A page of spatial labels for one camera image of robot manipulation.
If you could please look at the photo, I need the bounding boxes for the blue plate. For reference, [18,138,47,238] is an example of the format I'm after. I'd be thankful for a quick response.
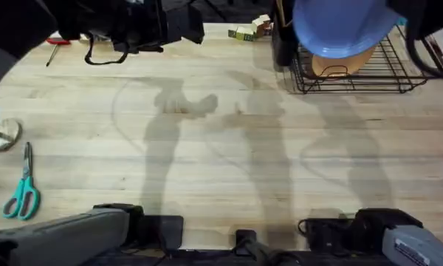
[292,0,408,60]

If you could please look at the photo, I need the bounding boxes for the black utensil holder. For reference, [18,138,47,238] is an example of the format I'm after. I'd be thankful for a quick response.
[270,0,301,68]

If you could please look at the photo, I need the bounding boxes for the black cable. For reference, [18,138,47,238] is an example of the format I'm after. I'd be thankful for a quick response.
[83,32,131,67]
[405,27,443,82]

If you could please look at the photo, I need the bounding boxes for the black wire dish rack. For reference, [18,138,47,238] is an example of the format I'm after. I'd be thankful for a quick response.
[272,21,443,95]

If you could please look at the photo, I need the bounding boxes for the heap of toy blocks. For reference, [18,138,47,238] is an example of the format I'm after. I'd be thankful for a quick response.
[227,13,274,43]

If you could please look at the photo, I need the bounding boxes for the wooden utensil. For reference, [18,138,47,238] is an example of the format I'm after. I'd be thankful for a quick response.
[275,0,286,27]

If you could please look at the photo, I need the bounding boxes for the teal-handled scissors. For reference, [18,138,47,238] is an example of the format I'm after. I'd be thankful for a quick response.
[1,141,41,222]

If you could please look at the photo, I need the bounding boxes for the white tape roll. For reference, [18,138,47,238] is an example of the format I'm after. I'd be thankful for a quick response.
[0,117,23,154]

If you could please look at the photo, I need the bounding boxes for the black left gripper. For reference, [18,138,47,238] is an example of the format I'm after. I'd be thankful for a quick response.
[58,0,206,55]

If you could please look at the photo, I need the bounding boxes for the red-handled screwdriver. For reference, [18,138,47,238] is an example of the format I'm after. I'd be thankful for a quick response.
[45,37,72,68]

